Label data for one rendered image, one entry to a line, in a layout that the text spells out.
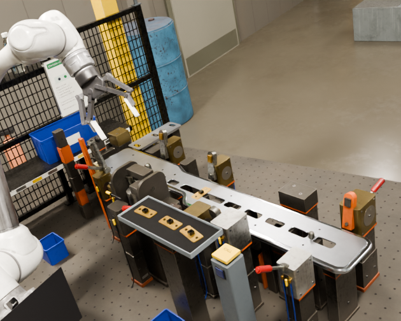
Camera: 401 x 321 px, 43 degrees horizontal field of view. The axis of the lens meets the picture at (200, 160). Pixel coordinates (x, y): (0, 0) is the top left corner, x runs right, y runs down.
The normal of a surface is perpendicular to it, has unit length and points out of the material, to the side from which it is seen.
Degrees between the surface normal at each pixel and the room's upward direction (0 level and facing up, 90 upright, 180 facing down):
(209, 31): 90
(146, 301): 0
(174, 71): 90
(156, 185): 90
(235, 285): 90
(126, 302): 0
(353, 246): 0
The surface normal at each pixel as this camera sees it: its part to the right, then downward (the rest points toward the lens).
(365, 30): -0.58, 0.49
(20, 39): -0.12, 0.14
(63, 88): 0.69, 0.22
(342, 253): -0.19, -0.86
